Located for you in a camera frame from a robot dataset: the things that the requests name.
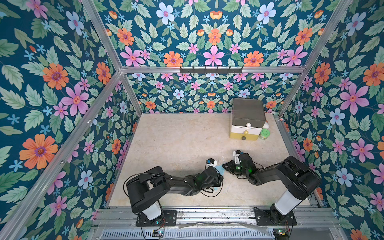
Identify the yellow white grey drawer box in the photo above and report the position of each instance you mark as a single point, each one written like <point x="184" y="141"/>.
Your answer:
<point x="247" y="119"/>

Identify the green lidded small jar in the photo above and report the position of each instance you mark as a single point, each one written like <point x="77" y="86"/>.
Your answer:
<point x="264" y="134"/>

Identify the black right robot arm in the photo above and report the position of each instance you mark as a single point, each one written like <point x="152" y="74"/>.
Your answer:
<point x="300" y="181"/>

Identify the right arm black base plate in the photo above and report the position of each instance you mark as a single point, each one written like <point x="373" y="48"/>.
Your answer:
<point x="273" y="217"/>

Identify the white orange round object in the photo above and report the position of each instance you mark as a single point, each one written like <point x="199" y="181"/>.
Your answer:
<point x="266" y="125"/>

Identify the aluminium front frame rail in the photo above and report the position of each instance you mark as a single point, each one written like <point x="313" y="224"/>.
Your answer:
<point x="306" y="216"/>

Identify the light blue square paper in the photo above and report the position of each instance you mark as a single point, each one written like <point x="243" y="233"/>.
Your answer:
<point x="222" y="172"/>

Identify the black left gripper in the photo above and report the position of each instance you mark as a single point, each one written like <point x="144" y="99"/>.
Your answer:
<point x="218" y="182"/>

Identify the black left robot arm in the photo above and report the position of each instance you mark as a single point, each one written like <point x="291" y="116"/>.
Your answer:
<point x="146" y="189"/>

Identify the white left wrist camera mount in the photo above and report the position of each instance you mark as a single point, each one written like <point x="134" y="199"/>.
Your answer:
<point x="211" y="163"/>

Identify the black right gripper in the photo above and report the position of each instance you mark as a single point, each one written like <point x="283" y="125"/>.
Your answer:
<point x="233" y="167"/>

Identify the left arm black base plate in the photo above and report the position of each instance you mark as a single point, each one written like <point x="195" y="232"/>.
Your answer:
<point x="167" y="218"/>

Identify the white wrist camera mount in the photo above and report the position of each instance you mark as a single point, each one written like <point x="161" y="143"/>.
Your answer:
<point x="236" y="155"/>
<point x="211" y="163"/>

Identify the black hook rail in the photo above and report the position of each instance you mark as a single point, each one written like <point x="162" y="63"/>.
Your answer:
<point x="211" y="70"/>

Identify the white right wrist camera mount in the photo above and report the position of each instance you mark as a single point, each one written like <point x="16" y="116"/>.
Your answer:
<point x="236" y="155"/>

